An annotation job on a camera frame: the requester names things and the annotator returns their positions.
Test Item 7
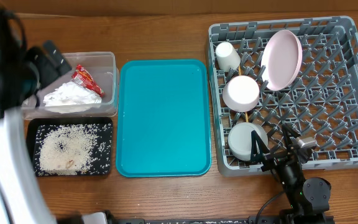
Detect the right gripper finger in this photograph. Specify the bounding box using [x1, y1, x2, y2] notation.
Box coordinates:
[282, 123, 301, 152]
[250, 131, 270, 162]

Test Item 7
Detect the grey bowl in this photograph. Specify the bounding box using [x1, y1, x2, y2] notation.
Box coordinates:
[227, 122, 268, 161]

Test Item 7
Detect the red snack wrapper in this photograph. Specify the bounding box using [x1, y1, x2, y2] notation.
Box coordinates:
[71, 64, 105, 97]

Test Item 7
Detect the white tissue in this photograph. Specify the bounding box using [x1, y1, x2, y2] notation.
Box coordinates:
[43, 81, 102, 114]

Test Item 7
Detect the pink bowl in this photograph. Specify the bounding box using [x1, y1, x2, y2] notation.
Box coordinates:
[223, 75, 260, 112]

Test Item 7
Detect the pink plate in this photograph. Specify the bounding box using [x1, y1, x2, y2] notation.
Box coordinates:
[261, 30, 303, 91]

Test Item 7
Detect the wooden chopstick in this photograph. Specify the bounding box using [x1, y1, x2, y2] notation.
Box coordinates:
[238, 65, 249, 123]

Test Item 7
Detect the white rice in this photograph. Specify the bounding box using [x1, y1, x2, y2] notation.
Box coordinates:
[33, 123, 112, 175]

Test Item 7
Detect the cream cup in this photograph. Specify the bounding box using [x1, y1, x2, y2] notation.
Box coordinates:
[216, 42, 241, 72]

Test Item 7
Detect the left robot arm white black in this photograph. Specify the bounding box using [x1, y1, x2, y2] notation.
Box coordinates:
[0, 8, 71, 223]

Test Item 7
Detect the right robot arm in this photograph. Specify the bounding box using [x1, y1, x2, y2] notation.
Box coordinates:
[250, 124, 334, 223]

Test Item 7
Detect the grey dishwasher rack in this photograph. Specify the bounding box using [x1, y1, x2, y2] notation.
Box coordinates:
[207, 16, 358, 177]

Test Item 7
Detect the clear plastic bin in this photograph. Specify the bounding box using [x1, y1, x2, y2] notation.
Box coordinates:
[22, 52, 119, 120]

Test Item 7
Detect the black tray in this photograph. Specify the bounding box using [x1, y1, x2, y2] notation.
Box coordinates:
[25, 116, 114, 177]

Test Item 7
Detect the teal serving tray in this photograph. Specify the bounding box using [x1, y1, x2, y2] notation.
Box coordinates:
[116, 59, 212, 177]

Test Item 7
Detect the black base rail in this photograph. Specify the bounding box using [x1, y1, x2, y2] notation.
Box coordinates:
[116, 216, 335, 224]

